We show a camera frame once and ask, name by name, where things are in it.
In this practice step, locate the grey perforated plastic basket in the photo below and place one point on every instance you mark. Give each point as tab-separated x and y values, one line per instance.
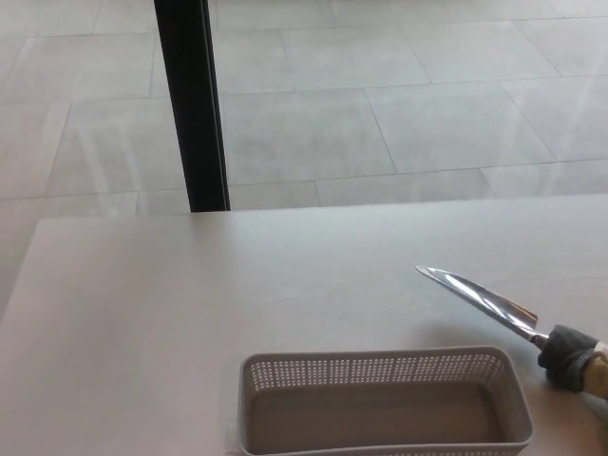
380	418

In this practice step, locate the black vertical post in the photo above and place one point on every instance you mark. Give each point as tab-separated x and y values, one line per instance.
192	104

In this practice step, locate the steel kitchen knife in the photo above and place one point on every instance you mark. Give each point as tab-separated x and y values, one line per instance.
480	294

